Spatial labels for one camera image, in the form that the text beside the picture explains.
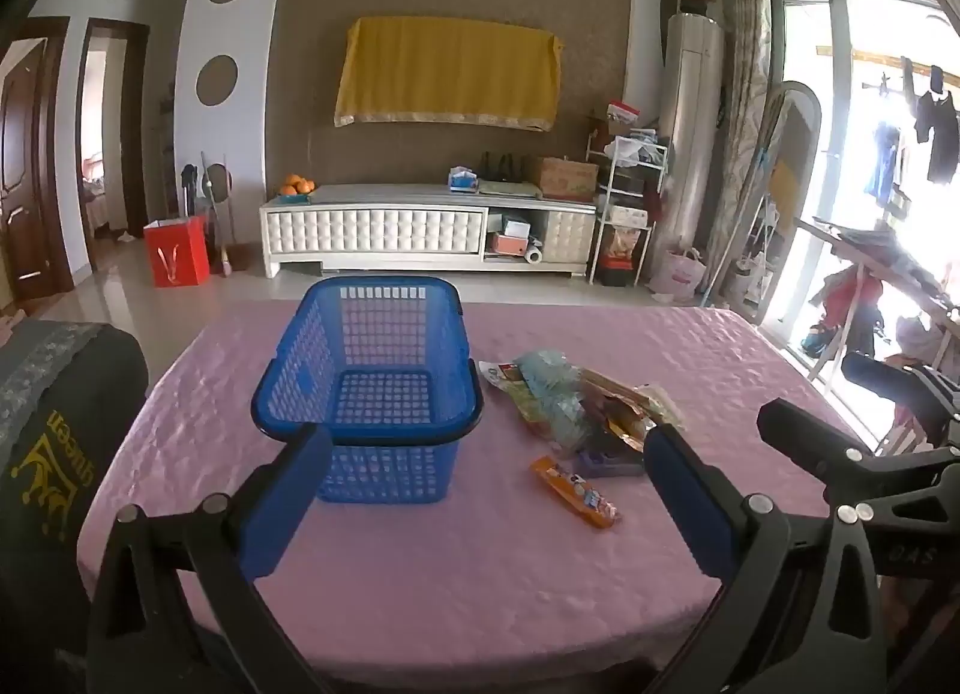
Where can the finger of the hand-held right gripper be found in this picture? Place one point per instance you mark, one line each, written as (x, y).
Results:
(900, 382)
(810, 439)

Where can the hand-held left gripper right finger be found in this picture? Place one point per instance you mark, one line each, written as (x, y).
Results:
(690, 506)

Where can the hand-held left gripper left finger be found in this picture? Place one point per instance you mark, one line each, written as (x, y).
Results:
(289, 506)

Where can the purple snack packet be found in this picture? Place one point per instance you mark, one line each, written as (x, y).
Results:
(607, 465)

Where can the clear cracker packet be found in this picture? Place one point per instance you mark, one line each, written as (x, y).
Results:
(660, 403)

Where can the orange snack bar packet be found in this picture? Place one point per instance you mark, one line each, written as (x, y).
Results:
(577, 495)

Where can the blue plastic basket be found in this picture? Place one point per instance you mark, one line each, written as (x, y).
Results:
(375, 394)

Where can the clear bluish snack packet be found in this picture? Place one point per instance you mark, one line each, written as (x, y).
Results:
(551, 394)

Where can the red and white snack pouch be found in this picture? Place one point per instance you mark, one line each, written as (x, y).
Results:
(499, 373)

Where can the clothes drying rack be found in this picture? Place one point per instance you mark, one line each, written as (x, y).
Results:
(862, 266)

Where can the pink quilted tablecloth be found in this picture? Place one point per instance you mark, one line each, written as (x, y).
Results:
(465, 589)

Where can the pink and white plastic bag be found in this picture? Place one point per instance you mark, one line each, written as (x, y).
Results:
(679, 274)

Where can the hanging blue garment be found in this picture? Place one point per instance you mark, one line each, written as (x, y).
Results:
(883, 161)

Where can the leaning oval board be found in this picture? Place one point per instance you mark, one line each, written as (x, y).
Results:
(791, 161)

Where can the hanging dark garment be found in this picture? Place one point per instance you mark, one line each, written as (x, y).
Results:
(937, 131)

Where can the red cardboard box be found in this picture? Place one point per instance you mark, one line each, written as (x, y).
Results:
(176, 253)

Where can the white tufted cabinet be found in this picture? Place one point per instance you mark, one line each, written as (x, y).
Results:
(375, 232)

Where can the white metal shelf rack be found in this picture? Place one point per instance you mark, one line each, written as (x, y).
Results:
(626, 214)

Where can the orange box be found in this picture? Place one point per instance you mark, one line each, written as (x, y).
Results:
(510, 244)

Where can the white standing air conditioner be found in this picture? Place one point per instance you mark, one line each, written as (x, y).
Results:
(694, 139)

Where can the patterned curtain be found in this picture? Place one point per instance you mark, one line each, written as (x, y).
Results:
(746, 101)

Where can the pile of oranges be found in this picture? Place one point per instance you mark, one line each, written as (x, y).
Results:
(298, 185)

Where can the blue tissue box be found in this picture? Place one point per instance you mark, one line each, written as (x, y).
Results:
(463, 180)

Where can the red and white box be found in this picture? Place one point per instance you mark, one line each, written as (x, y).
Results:
(622, 112)

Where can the black bottles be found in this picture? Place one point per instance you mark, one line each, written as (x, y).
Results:
(502, 167)

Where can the dark wooden door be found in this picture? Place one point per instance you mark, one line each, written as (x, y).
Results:
(22, 169)

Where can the yellow cloth cover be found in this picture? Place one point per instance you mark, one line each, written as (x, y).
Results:
(450, 67)

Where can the dark wooden door frame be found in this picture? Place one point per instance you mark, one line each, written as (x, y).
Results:
(139, 131)

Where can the plain round wall plaque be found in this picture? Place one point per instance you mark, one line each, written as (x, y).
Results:
(217, 80)

